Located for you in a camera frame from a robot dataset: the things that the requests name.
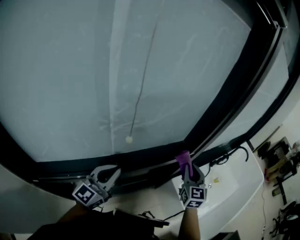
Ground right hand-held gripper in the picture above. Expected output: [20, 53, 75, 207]
[179, 163, 209, 209]

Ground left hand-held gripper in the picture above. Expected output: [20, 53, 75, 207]
[71, 164, 122, 209]

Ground purple wiping cloth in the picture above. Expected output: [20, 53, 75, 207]
[175, 150, 195, 178]

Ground person's left forearm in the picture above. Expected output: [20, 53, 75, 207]
[55, 202, 94, 227]

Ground person's right forearm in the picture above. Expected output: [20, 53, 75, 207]
[179, 206, 202, 240]

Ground white tiled ledge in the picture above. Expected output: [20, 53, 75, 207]
[110, 147, 267, 235]

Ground black chest pack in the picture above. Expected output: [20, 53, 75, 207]
[113, 209, 170, 227]

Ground black box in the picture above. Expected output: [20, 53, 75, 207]
[217, 231, 240, 240]

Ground person's black top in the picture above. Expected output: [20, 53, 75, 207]
[27, 208, 157, 240]

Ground black device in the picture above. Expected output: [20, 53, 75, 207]
[256, 140, 274, 159]

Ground black metal stand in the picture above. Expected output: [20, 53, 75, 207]
[271, 174, 289, 204]

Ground narrow frosted window pane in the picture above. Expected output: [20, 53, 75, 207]
[195, 44, 290, 153]

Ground black wheeled chair base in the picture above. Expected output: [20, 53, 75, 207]
[269, 200, 300, 237]

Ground black squiggly cable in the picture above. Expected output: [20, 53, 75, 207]
[203, 152, 235, 178]

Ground thin cord with white bead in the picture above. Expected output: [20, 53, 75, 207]
[125, 0, 165, 144]

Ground black curved window handle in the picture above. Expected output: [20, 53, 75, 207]
[230, 144, 249, 163]

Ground black window frame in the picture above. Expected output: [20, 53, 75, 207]
[0, 0, 300, 200]

